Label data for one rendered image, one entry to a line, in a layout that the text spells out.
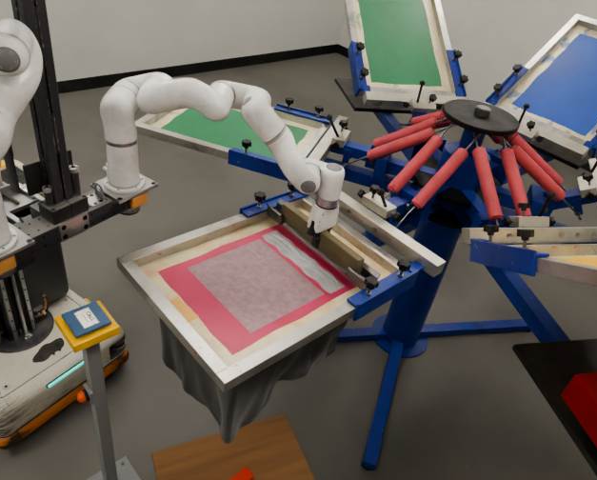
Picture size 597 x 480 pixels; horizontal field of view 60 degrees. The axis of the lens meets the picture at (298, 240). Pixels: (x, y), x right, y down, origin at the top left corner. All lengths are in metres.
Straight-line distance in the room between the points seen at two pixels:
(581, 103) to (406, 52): 0.93
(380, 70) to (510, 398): 1.83
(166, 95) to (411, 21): 1.97
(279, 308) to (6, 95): 0.90
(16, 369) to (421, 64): 2.44
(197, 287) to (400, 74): 1.78
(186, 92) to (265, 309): 0.67
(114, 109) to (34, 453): 1.48
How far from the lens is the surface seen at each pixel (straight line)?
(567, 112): 3.03
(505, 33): 5.95
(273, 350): 1.45
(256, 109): 1.54
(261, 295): 1.64
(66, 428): 2.54
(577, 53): 3.33
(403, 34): 3.16
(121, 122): 1.63
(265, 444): 2.42
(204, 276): 1.69
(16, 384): 2.37
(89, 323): 1.55
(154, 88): 1.59
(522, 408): 2.98
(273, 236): 1.88
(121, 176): 1.73
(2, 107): 1.35
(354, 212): 1.96
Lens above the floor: 2.08
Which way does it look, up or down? 37 degrees down
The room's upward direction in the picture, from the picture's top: 10 degrees clockwise
